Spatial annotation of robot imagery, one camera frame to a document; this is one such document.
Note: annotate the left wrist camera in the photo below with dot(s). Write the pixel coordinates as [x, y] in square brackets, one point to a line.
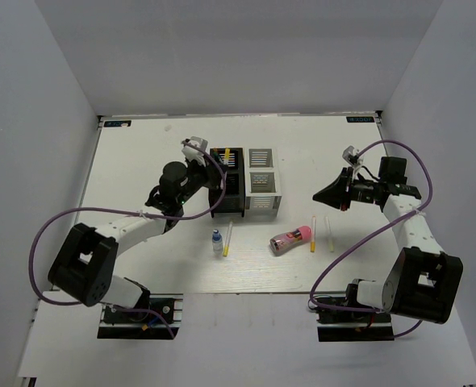
[194, 149]

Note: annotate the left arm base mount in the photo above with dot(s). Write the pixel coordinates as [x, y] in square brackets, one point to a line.
[162, 324]

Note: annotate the blue corner label sticker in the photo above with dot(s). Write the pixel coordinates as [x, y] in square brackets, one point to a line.
[360, 119]

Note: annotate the black slotted pen holder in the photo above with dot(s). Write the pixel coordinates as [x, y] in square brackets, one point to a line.
[234, 200]

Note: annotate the red capped white pen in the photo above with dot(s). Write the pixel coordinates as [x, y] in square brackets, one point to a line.
[215, 154]

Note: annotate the left blue corner label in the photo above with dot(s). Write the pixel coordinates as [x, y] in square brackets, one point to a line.
[117, 123]

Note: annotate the pink capped glue bottle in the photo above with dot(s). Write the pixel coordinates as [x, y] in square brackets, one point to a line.
[283, 242]

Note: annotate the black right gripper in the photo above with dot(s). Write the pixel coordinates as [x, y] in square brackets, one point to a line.
[336, 194]

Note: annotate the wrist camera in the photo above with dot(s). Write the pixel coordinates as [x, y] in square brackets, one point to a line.
[351, 156]
[194, 149]

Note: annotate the orange capped white marker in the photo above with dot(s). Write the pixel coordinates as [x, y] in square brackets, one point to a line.
[313, 227]

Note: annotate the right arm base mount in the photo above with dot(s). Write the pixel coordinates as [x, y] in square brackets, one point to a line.
[349, 326]

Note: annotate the white slotted pen holder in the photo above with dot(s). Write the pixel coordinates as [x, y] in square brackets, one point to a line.
[263, 189]

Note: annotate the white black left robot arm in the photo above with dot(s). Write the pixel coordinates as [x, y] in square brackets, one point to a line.
[84, 266]

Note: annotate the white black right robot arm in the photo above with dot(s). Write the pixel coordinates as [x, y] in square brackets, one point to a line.
[424, 279]

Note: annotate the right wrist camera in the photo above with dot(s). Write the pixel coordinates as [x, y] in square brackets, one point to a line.
[351, 156]

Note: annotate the pale yellow capped white marker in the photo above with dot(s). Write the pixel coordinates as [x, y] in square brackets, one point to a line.
[329, 235]

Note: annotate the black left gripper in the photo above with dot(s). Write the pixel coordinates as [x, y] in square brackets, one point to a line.
[211, 172]

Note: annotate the small blue capped bottle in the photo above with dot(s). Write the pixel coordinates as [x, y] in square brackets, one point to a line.
[217, 242]

